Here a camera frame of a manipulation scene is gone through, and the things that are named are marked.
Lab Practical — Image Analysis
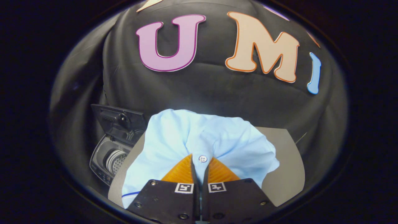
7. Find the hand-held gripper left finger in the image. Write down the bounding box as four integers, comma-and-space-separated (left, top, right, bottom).
127, 154, 200, 224

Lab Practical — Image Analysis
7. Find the dark washing machine lid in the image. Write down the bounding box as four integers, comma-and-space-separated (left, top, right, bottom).
91, 104, 148, 147

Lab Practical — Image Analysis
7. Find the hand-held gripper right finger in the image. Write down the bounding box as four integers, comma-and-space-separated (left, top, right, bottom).
201, 157, 278, 224

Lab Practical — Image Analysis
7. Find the light blue shirt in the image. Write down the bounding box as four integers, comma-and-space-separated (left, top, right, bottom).
121, 109, 280, 209

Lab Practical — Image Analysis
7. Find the black backdrop cloth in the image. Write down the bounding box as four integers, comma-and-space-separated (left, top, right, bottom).
50, 0, 349, 193

